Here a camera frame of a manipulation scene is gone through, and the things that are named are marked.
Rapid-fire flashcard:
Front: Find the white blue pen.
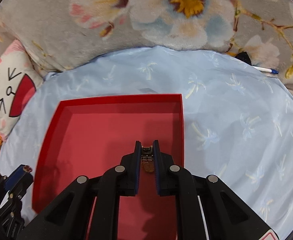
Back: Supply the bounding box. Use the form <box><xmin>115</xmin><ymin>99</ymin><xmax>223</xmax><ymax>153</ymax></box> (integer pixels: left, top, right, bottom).
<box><xmin>253</xmin><ymin>66</ymin><xmax>278</xmax><ymax>75</ymax></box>

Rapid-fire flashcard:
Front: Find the black object on blanket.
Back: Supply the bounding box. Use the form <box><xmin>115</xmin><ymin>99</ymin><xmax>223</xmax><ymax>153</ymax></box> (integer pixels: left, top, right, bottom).
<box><xmin>235</xmin><ymin>51</ymin><xmax>252</xmax><ymax>66</ymax></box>

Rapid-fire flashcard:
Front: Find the gold oval brooch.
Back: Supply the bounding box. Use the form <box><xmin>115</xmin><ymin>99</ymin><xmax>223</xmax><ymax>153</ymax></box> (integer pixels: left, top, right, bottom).
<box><xmin>141</xmin><ymin>146</ymin><xmax>155</xmax><ymax>173</ymax></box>

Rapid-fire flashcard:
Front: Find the white cat face pillow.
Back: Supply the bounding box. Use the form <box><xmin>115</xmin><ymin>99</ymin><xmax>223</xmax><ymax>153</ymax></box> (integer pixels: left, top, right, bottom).
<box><xmin>0</xmin><ymin>40</ymin><xmax>43</xmax><ymax>140</ymax></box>

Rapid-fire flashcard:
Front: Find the grey floral blanket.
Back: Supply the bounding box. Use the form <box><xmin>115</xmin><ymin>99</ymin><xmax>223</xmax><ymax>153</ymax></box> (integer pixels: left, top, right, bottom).
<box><xmin>0</xmin><ymin>0</ymin><xmax>293</xmax><ymax>94</ymax></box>

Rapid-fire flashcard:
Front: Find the red cardboard box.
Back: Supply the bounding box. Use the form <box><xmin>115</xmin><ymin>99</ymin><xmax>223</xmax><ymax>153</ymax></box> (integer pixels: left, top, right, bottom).
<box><xmin>32</xmin><ymin>94</ymin><xmax>184</xmax><ymax>239</ymax></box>

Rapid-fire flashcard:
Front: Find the light blue palm cloth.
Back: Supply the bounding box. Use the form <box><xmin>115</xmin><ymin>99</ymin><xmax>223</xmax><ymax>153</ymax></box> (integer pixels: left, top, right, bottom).
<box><xmin>0</xmin><ymin>47</ymin><xmax>293</xmax><ymax>239</ymax></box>

